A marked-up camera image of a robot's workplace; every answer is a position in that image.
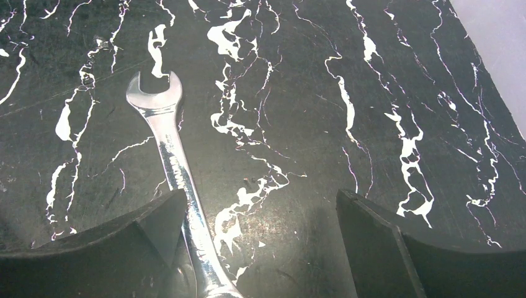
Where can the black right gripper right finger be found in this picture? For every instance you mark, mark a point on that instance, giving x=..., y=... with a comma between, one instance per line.
x=392, y=256

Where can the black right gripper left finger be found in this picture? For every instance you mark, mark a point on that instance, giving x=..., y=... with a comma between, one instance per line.
x=128, y=256

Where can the silver open-end wrench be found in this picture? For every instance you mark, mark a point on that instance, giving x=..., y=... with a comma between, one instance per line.
x=160, y=112

